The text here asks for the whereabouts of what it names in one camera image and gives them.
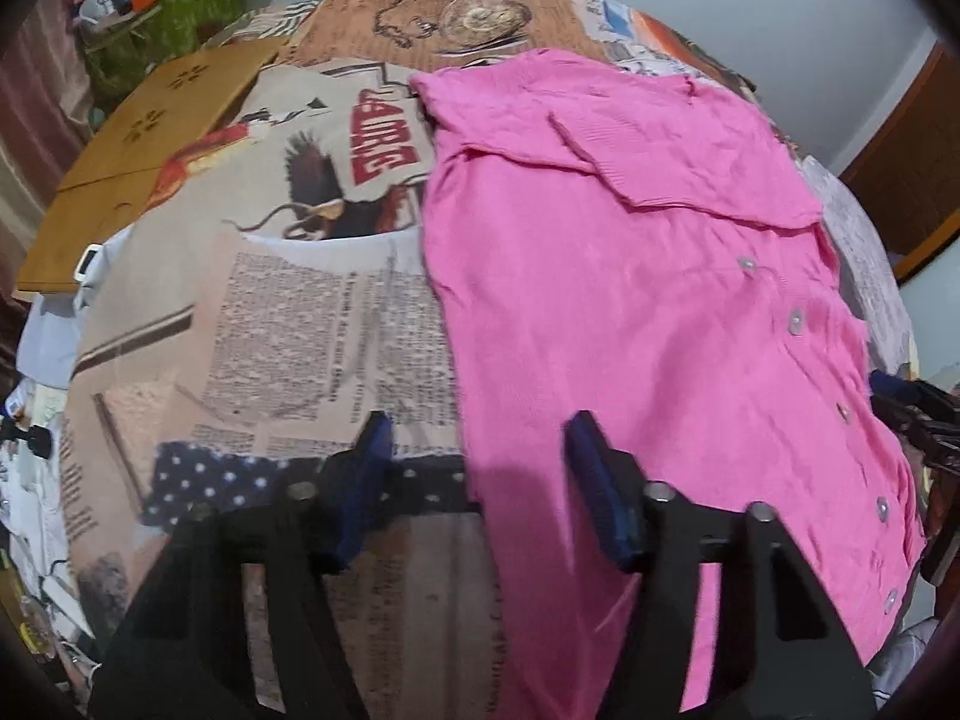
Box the pink knit button cardigan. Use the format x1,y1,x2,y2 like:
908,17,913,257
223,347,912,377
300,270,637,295
413,50,923,718

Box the newspaper print bed sheet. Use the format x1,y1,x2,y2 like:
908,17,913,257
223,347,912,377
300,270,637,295
62,0,872,718

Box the brown wooden door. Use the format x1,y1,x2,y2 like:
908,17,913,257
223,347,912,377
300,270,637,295
841,44,960,283

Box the clutter pile of papers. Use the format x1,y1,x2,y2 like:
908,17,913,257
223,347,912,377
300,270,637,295
2,294,99,699

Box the white small device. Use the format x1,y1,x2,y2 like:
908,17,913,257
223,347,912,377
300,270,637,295
73,244,103,284

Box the wooden folding lap table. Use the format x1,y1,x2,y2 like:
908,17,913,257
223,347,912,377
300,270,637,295
14,37,286,294

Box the striped red beige curtain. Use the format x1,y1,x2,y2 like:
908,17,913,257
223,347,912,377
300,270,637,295
0,0,96,295

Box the green patterned storage box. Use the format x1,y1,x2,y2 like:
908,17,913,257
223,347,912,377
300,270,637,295
80,0,244,114

